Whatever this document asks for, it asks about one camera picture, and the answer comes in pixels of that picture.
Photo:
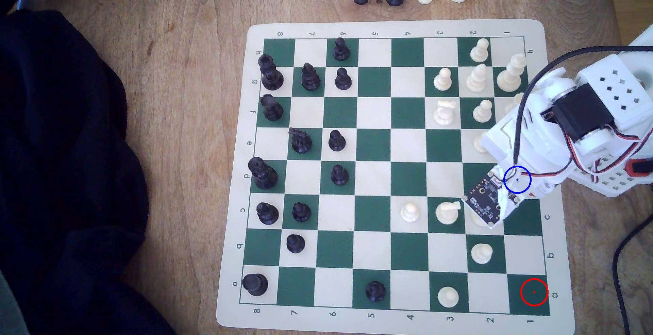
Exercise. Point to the white plastic gripper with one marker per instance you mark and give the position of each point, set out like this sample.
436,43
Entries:
510,205

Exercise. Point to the white chess knight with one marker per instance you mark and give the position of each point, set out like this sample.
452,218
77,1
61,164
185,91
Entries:
447,213
445,113

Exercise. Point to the white chess king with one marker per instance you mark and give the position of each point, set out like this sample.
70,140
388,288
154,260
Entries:
511,73

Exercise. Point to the green and cream chess mat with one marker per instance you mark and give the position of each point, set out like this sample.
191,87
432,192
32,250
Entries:
375,115

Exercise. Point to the black chess bishop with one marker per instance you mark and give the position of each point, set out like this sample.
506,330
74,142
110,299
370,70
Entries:
310,77

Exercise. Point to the black chess queen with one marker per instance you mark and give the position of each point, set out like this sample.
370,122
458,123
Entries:
263,173

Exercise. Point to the black chess rook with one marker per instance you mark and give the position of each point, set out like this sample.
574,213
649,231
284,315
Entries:
255,284
271,108

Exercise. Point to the black chess king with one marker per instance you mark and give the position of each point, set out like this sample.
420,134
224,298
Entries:
272,77

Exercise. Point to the black pawn c8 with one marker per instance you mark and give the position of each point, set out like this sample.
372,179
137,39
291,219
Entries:
267,213

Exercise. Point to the black cloth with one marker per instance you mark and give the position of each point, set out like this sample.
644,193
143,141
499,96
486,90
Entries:
61,171

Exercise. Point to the grey fabric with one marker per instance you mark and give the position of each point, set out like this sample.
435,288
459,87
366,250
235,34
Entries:
10,309

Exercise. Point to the black camera circuit board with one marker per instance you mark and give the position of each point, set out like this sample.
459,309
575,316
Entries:
487,197

